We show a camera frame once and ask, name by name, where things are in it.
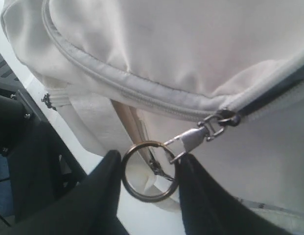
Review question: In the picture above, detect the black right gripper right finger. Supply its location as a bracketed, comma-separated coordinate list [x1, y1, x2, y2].
[179, 154, 281, 235]

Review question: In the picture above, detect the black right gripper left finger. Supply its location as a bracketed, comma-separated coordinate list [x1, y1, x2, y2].
[14, 150, 127, 235]

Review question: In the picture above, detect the metal keyring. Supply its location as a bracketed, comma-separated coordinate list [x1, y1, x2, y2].
[122, 140, 179, 203]

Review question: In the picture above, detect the cream fabric duffel bag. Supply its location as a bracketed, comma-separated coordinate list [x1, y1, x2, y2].
[0, 0, 304, 235]

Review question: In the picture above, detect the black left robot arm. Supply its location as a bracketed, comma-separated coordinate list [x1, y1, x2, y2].
[0, 54, 86, 222]

